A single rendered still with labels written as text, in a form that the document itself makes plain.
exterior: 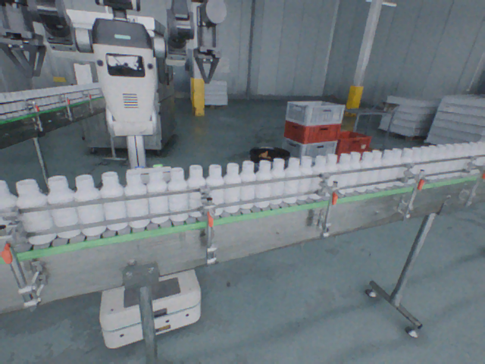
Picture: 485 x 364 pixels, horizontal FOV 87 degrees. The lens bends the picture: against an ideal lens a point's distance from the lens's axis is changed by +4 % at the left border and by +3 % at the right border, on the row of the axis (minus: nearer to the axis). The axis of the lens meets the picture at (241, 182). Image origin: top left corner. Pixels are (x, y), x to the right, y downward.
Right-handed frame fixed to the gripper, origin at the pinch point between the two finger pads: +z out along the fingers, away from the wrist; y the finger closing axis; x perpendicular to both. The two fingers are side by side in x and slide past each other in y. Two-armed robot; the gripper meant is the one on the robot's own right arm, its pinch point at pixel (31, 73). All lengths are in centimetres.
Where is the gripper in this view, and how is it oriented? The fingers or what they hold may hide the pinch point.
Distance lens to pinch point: 89.1
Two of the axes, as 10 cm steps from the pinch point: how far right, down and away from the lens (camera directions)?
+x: 9.2, -1.0, 3.7
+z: -0.6, 9.1, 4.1
